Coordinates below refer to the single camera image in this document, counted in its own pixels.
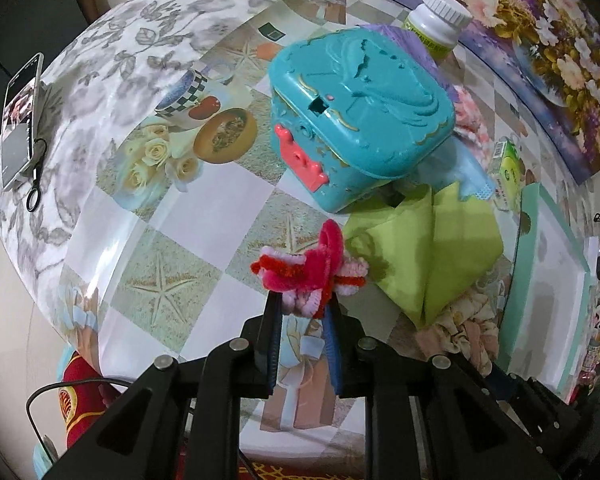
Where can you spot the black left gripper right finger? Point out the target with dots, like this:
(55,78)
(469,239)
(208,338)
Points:
(361,366)

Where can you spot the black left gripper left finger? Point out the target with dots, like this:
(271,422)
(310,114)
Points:
(243,368)

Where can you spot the red pink pipe-cleaner flower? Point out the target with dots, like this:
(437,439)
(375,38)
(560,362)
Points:
(307,281)

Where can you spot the floral pink scrunchie cloth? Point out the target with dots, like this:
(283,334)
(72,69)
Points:
(466,327)

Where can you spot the green microfiber cloth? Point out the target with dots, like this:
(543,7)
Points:
(425,251)

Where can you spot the pink white knitted cloth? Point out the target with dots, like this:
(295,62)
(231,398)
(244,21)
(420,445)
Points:
(470,125)

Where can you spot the purple wipes packet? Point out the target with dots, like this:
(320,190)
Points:
(408,41)

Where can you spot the white green-rimmed shallow box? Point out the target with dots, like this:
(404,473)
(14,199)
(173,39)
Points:
(547,311)

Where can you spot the red plush toy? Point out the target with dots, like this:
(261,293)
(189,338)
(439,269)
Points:
(81,405)

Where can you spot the green tissue packet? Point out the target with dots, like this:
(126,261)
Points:
(504,171)

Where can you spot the teal plastic treasure box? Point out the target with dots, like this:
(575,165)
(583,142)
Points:
(351,111)

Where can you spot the smartphone on stand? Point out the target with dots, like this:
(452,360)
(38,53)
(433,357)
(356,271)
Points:
(22,150)

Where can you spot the white green-label pill bottle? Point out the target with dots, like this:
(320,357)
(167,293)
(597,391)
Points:
(438,24)

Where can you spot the floral painting canvas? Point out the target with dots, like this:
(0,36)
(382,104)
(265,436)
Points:
(548,53)

